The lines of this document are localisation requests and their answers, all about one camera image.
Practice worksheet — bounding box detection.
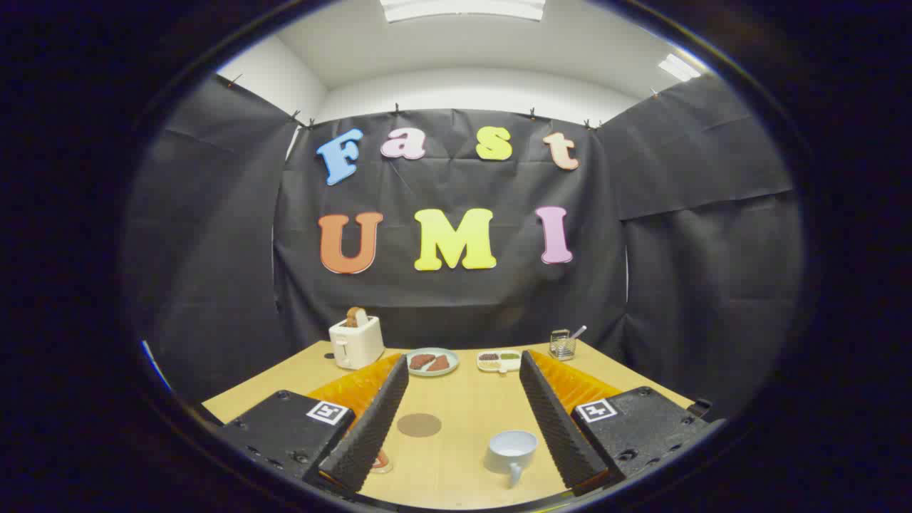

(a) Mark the white cup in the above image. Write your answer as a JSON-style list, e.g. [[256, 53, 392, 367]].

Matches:
[[485, 430, 539, 488]]

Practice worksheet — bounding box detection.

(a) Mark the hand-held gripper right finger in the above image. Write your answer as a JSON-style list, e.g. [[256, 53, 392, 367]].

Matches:
[[519, 349, 727, 498]]

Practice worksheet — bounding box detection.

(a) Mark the wooden table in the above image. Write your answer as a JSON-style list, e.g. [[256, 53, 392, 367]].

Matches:
[[202, 339, 695, 510]]

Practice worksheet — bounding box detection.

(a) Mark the white divided dish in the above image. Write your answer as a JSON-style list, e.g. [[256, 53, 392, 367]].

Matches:
[[477, 351, 522, 374]]

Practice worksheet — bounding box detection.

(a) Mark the long ceiling light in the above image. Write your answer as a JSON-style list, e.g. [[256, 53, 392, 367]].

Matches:
[[380, 0, 546, 22]]

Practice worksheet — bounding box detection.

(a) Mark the pale green plate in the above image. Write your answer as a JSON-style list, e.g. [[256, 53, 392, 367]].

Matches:
[[406, 348, 460, 377]]

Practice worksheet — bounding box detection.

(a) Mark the black backdrop cloth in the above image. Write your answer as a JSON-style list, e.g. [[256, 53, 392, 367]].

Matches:
[[121, 71, 806, 421]]

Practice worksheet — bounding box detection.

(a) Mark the round brown coaster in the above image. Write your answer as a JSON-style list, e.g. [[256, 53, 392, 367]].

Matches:
[[397, 413, 442, 437]]

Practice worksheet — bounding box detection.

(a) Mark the small ceiling light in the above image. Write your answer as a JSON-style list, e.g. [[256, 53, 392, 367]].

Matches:
[[657, 53, 703, 81]]

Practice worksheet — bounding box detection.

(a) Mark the white toaster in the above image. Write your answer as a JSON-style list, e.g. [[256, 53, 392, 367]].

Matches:
[[328, 316, 385, 370]]

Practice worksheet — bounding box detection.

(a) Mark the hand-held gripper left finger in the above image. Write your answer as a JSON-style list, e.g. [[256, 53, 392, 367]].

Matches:
[[214, 353, 410, 499]]

